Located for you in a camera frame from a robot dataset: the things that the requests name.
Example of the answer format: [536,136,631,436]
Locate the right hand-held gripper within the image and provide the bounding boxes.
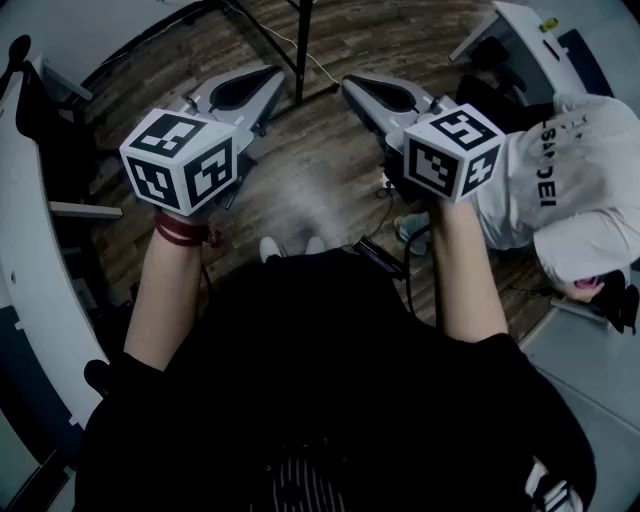
[342,73,506,204]

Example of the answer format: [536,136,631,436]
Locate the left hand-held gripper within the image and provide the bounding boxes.
[118,64,286,217]

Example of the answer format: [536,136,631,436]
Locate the person's left forearm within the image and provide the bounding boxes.
[122,209,211,374]

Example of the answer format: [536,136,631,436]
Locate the person's right forearm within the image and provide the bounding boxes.
[429,199,509,344]

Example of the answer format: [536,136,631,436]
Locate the black office chair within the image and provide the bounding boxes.
[454,37,556,134]
[0,34,96,201]

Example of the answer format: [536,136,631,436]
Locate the red wrist band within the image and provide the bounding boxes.
[152,209,222,250]

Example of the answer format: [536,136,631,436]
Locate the white curved desk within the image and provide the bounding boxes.
[449,0,617,109]
[0,54,124,441]

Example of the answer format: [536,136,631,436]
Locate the black waist device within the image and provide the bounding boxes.
[352,237,407,277]

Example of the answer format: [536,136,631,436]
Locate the dark blue desk panel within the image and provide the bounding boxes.
[0,304,69,451]
[557,29,617,101]

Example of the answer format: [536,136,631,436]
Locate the person's black shirt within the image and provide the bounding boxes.
[72,247,599,512]

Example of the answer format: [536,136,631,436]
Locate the light grey desk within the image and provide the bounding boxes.
[519,299,640,512]

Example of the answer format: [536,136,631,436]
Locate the black white striped pouch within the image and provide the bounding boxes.
[524,459,582,512]

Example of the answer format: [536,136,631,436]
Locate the white floor cable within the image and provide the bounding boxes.
[219,0,346,87]

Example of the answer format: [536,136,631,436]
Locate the black cable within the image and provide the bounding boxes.
[402,224,437,321]

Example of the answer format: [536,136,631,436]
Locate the black tangled cables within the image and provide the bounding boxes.
[594,272,640,336]

